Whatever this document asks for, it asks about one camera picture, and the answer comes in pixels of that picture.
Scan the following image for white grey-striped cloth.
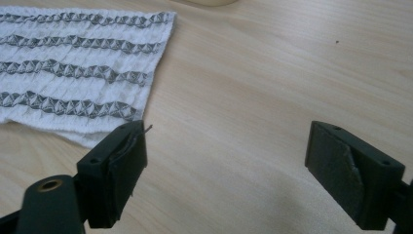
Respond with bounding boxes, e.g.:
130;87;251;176
0;5;178;150

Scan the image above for cream round object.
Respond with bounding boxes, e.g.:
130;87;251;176
184;0;240;8

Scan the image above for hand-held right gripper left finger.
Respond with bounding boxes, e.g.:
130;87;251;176
76;119;154;229

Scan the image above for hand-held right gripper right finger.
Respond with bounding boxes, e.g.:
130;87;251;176
304;120;406;231

